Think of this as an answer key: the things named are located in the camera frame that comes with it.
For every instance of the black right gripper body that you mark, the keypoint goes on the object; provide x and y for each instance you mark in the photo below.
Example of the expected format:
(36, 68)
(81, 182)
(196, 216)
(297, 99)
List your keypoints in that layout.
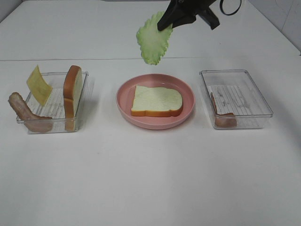
(200, 8)

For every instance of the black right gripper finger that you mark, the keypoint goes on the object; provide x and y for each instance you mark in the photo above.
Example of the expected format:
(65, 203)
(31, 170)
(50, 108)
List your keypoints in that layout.
(182, 20)
(171, 16)

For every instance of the green lettuce leaf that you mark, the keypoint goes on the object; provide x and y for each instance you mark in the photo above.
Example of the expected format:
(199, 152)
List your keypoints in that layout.
(153, 43)

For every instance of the bread slice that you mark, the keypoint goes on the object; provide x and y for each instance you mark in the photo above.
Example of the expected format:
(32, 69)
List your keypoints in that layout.
(156, 102)
(72, 89)

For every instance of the bacon strip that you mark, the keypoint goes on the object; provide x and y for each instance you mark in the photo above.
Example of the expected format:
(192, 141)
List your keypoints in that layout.
(26, 113)
(227, 120)

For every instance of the yellow cheese slice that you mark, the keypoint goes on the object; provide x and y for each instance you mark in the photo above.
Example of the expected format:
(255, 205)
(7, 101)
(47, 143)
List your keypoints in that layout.
(38, 87)

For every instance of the pink round plate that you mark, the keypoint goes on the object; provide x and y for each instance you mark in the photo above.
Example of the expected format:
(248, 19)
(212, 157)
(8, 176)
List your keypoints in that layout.
(126, 93)

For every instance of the clear right plastic container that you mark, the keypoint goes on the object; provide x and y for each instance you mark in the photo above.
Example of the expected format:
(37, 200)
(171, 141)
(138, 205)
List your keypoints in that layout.
(235, 92)

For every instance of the clear plastic container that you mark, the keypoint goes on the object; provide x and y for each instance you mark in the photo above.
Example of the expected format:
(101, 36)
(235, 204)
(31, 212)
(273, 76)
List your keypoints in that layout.
(235, 92)
(54, 107)

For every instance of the clear left plastic container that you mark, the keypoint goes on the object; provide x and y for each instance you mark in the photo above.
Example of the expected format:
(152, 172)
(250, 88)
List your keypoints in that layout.
(54, 107)

